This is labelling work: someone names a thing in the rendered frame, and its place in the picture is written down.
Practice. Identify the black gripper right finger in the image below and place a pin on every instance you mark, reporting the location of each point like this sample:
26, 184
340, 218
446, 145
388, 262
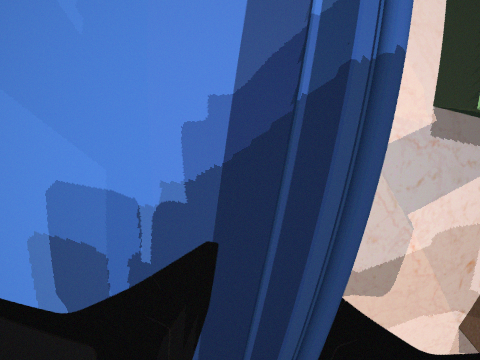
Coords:
354, 336

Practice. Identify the blue plastic tray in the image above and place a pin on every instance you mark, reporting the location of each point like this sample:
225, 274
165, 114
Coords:
131, 131

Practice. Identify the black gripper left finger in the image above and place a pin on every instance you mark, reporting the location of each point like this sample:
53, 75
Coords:
159, 318

